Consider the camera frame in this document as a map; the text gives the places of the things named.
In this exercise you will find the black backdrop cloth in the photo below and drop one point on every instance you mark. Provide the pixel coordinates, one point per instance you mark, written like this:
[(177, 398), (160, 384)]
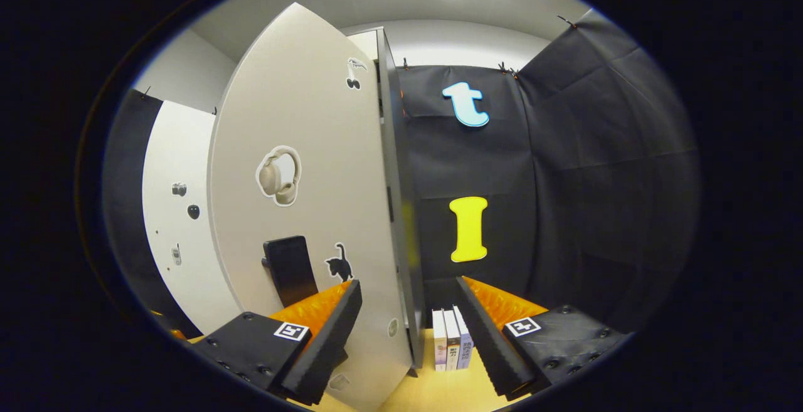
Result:
[(596, 180)]

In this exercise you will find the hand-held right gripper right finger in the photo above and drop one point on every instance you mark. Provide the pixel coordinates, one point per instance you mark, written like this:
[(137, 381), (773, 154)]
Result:
[(489, 343)]

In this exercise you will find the white shoe cabinet door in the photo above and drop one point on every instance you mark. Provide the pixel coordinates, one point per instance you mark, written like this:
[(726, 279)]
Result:
[(326, 180), (182, 242)]

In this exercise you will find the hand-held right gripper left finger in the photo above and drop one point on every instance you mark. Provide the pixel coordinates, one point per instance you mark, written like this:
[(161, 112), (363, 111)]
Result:
[(329, 343)]

